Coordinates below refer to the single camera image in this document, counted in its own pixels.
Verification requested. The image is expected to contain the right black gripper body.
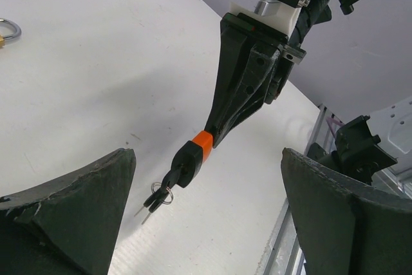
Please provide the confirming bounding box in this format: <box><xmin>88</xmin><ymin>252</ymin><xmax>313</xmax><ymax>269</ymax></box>
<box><xmin>220</xmin><ymin>13</ymin><xmax>306</xmax><ymax>104</ymax></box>

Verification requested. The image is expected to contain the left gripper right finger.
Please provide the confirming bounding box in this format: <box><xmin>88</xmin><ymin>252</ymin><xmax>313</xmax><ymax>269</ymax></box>
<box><xmin>281</xmin><ymin>148</ymin><xmax>411</xmax><ymax>274</ymax></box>

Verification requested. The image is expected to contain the large brass padlock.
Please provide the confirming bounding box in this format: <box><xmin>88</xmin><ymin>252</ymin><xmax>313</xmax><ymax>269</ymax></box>
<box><xmin>1</xmin><ymin>18</ymin><xmax>22</xmax><ymax>48</ymax></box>

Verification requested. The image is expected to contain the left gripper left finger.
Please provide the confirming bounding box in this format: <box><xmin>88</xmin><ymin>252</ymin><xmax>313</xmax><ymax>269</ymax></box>
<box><xmin>1</xmin><ymin>148</ymin><xmax>135</xmax><ymax>274</ymax></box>

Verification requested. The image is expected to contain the orange black padlock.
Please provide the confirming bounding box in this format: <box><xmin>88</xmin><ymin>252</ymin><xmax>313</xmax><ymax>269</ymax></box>
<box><xmin>171</xmin><ymin>131</ymin><xmax>213</xmax><ymax>188</ymax></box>

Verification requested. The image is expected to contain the black head key bunch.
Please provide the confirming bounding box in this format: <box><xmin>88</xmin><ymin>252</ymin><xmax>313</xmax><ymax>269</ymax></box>
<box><xmin>135</xmin><ymin>167</ymin><xmax>182</xmax><ymax>225</ymax></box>

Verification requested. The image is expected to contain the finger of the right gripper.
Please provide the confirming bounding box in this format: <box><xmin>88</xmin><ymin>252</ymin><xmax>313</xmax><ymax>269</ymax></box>
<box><xmin>214</xmin><ymin>42</ymin><xmax>280</xmax><ymax>147</ymax></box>
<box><xmin>205</xmin><ymin>27</ymin><xmax>250</xmax><ymax>133</ymax></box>

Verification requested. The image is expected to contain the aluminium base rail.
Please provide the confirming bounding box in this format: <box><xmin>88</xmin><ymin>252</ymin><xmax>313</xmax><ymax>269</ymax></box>
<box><xmin>255</xmin><ymin>104</ymin><xmax>334</xmax><ymax>274</ymax></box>

